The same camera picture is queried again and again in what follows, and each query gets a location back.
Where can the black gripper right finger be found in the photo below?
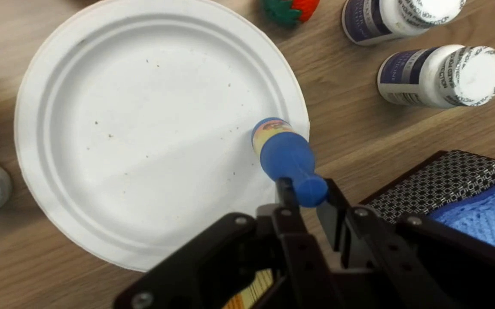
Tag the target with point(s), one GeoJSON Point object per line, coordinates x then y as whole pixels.
{"type": "Point", "coordinates": [407, 263]}

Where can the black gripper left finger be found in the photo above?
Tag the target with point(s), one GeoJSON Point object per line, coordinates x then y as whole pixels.
{"type": "Point", "coordinates": [247, 251]}

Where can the small blue bottle yellow label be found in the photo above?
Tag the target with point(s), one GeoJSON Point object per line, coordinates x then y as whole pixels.
{"type": "Point", "coordinates": [287, 157]}

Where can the white pill bottle blue label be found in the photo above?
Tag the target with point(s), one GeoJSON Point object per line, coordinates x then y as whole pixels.
{"type": "Point", "coordinates": [430, 78]}
{"type": "Point", "coordinates": [385, 18]}

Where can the white paper plate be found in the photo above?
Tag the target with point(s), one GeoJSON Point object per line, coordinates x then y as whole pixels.
{"type": "Point", "coordinates": [144, 131]}

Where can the grey woven basket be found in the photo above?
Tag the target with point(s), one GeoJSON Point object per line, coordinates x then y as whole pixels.
{"type": "Point", "coordinates": [430, 182]}

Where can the blue folded cloth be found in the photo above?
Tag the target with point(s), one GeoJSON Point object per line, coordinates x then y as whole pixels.
{"type": "Point", "coordinates": [488, 217]}

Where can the red toy strawberry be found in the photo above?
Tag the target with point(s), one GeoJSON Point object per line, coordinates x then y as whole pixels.
{"type": "Point", "coordinates": [287, 11]}

